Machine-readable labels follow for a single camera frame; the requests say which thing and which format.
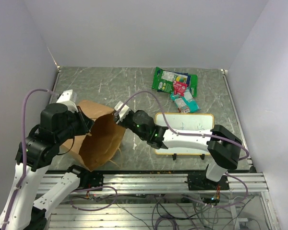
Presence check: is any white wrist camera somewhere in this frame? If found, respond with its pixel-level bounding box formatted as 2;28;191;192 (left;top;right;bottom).
56;90;79;113
114;101;131;124

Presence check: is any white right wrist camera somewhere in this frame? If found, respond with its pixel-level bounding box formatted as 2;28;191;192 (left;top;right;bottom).
114;101;131;124

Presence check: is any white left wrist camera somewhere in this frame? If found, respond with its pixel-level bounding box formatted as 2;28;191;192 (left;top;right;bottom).
56;90;79;113

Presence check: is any green POES snack packet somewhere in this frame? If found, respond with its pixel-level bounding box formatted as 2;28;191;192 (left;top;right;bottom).
170;89;200;114

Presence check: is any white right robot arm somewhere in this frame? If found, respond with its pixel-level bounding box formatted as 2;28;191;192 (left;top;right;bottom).
114;110;241;190

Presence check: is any brown paper bag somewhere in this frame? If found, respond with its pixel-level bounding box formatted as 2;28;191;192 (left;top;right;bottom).
61;100;126;171

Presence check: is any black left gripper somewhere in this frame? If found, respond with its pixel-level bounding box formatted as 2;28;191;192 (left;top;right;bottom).
56;104;95;143

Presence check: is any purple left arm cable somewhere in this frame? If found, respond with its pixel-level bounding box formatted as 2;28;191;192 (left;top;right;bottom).
1;88;60;230

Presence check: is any white dry-erase board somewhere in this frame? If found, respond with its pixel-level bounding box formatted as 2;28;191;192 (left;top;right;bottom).
155;113;214;156

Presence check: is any red snack packet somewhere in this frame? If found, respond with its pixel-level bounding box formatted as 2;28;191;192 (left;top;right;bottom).
173;81;188;96

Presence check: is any green Chiuba chips bag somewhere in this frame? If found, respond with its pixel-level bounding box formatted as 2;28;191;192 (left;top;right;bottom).
151;67;198;97

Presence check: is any yellow green snack packet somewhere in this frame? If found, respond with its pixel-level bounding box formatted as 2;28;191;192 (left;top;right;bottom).
156;70;180;94

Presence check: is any aluminium mounting rail frame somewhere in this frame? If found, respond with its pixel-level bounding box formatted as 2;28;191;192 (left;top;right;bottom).
46;171;281;230

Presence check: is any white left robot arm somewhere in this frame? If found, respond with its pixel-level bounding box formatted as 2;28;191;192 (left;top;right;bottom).
0;103;94;230

